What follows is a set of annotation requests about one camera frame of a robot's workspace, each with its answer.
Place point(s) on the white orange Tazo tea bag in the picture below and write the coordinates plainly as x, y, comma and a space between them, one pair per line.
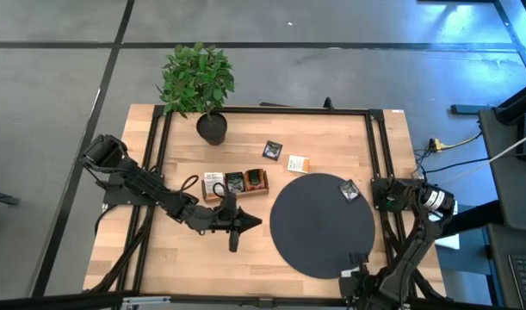
211, 178
298, 164
348, 272

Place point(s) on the dark chair base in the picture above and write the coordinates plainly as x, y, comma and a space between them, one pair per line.
0, 198

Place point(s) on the dark grey desk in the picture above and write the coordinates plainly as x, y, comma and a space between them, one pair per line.
503, 181
499, 267

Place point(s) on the silver metal bracket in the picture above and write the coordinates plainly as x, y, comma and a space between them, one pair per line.
146, 300

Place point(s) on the white box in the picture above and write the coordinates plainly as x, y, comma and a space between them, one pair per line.
449, 241

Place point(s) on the round dark woven placemat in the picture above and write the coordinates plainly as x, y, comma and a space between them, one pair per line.
318, 228

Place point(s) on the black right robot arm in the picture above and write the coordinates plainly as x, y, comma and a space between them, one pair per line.
411, 254

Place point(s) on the peach passion fruit tea bag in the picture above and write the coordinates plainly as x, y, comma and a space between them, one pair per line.
255, 177

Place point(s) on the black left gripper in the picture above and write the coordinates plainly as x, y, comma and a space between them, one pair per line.
215, 217

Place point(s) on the blackcurrant tea bag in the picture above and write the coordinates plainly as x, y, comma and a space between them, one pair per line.
235, 182
350, 190
272, 150

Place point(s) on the black diagonal stand beam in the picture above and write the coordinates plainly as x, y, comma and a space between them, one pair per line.
516, 105

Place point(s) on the wooden tea organiser box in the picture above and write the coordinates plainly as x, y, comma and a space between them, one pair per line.
237, 196

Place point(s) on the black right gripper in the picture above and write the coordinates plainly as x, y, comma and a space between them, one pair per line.
366, 293

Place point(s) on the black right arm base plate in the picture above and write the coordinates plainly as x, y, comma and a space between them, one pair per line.
381, 194

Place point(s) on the black keyboard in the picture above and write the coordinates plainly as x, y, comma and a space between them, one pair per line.
525, 280

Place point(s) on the dark metal floor foot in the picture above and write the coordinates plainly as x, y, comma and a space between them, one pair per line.
469, 109

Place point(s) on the potted green plant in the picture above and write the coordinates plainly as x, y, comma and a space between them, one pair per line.
198, 82

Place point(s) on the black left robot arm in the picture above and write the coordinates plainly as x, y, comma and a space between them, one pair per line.
137, 181

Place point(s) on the black metal crossbar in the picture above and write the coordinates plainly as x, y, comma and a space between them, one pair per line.
73, 301

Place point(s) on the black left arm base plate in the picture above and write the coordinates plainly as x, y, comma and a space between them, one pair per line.
116, 197

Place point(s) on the black desk leg beam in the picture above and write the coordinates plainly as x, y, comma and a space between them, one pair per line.
473, 217

